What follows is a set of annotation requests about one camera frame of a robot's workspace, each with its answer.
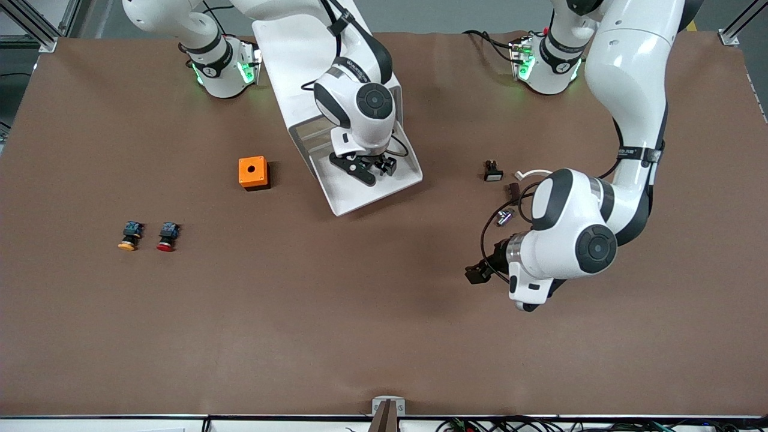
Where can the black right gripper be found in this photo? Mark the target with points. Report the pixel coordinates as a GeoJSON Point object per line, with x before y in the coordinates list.
{"type": "Point", "coordinates": [380, 163]}

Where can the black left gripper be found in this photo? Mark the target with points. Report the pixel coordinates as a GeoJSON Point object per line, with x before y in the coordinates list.
{"type": "Point", "coordinates": [497, 254]}

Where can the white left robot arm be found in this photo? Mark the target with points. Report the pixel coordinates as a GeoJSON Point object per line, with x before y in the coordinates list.
{"type": "Point", "coordinates": [630, 72]}

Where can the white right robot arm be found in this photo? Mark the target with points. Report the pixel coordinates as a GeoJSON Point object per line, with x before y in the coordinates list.
{"type": "Point", "coordinates": [354, 102]}

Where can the white drawer cabinet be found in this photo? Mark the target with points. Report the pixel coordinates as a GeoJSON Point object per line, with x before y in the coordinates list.
{"type": "Point", "coordinates": [288, 72]}

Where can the red mushroom push button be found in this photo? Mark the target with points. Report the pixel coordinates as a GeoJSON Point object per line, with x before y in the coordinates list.
{"type": "Point", "coordinates": [168, 231]}

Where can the yellow mushroom push button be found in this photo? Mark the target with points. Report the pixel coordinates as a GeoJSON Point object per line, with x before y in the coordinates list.
{"type": "Point", "coordinates": [131, 231]}

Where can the small purple metal connector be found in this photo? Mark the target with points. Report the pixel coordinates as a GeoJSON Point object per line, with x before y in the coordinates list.
{"type": "Point", "coordinates": [504, 217]}

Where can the brown terminal block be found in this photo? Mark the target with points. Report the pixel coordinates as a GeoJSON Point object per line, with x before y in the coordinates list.
{"type": "Point", "coordinates": [514, 192]}

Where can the white curved plastic piece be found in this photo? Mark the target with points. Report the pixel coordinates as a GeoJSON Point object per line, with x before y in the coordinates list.
{"type": "Point", "coordinates": [519, 176]}

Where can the orange box with hole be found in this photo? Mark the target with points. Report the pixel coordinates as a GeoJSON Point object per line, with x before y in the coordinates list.
{"type": "Point", "coordinates": [259, 171]}

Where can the brown table mat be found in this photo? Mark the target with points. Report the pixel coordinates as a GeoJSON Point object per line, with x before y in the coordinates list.
{"type": "Point", "coordinates": [384, 300]}

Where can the white table edge strip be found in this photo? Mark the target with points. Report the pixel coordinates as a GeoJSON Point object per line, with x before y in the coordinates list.
{"type": "Point", "coordinates": [90, 426]}

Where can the black switch with white face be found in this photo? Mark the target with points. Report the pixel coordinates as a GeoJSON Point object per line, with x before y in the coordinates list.
{"type": "Point", "coordinates": [493, 175]}

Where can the grey metal bracket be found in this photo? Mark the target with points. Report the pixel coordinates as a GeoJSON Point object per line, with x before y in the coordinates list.
{"type": "Point", "coordinates": [378, 407]}

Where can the brown post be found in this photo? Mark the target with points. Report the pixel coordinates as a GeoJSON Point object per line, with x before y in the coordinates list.
{"type": "Point", "coordinates": [387, 421]}

